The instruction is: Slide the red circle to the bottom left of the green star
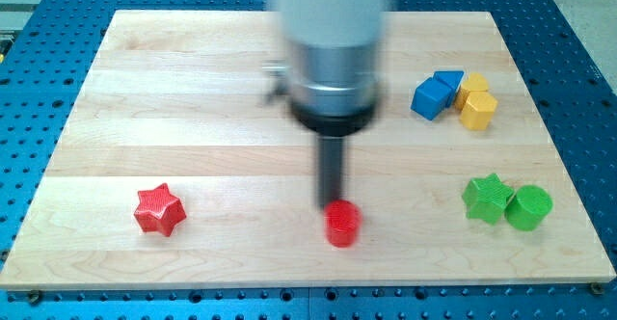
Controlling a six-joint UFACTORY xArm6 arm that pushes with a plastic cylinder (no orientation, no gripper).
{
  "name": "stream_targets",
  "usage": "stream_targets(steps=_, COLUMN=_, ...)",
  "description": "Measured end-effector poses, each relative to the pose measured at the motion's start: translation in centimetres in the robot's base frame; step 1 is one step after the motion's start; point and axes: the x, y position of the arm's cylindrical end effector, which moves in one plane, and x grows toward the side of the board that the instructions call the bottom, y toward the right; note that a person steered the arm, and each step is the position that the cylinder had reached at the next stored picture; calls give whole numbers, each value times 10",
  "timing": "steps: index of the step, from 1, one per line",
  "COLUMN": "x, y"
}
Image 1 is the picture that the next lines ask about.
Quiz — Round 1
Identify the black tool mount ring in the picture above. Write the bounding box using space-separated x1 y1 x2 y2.
290 101 377 138

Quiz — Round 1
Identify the black pusher rod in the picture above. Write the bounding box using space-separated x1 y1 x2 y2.
316 135 344 209

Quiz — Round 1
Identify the red cylinder block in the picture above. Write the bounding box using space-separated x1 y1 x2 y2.
324 200 362 248

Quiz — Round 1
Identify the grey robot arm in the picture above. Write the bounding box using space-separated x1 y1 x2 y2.
273 0 391 208

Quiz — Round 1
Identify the green star block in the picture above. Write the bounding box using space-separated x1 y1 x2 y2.
462 173 515 226

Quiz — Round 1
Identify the red star block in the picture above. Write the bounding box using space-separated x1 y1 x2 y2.
133 183 186 237

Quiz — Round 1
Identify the blue cube block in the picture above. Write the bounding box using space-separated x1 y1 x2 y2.
411 78 451 120

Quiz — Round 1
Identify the blue triangle block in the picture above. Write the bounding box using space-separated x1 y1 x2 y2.
433 70 465 108

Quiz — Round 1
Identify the yellow hexagon block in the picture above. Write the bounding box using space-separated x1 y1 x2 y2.
460 92 498 130

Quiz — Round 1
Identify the yellow heart block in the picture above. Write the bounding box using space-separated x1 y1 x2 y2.
454 72 489 111

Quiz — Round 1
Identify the wooden board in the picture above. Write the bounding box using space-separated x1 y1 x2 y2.
1 11 615 290

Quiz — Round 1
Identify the green cylinder block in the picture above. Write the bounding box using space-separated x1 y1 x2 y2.
504 185 553 231

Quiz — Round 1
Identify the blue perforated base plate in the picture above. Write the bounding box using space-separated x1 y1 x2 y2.
1 0 616 319

